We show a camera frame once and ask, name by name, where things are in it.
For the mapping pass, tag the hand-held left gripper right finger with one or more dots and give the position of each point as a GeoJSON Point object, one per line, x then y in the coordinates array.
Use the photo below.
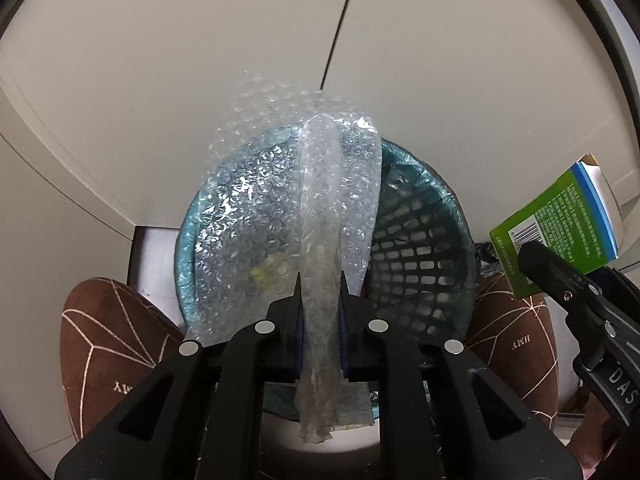
{"type": "Point", "coordinates": [400, 360]}

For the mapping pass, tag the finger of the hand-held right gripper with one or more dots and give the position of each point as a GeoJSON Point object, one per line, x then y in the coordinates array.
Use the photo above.
{"type": "Point", "coordinates": [625, 295]}
{"type": "Point", "coordinates": [575, 290]}

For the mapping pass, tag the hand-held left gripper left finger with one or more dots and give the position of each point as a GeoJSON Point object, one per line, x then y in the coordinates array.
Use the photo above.
{"type": "Point", "coordinates": [250, 360]}

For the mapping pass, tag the green medicine box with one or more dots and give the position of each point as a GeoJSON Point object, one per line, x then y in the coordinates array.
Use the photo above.
{"type": "Point", "coordinates": [560, 220]}

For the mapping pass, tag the teal mesh trash bin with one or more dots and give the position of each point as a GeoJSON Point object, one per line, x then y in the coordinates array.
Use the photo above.
{"type": "Point", "coordinates": [420, 260]}

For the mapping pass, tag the bubble wrap sheet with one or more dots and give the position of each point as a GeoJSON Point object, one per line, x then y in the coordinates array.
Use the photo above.
{"type": "Point", "coordinates": [320, 185]}

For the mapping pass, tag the person's right hand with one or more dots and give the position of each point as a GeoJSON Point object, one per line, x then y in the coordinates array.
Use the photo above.
{"type": "Point", "coordinates": [592, 435]}

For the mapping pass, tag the brown slipper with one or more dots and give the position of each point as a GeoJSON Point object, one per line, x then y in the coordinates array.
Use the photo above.
{"type": "Point", "coordinates": [110, 350]}
{"type": "Point", "coordinates": [520, 340]}

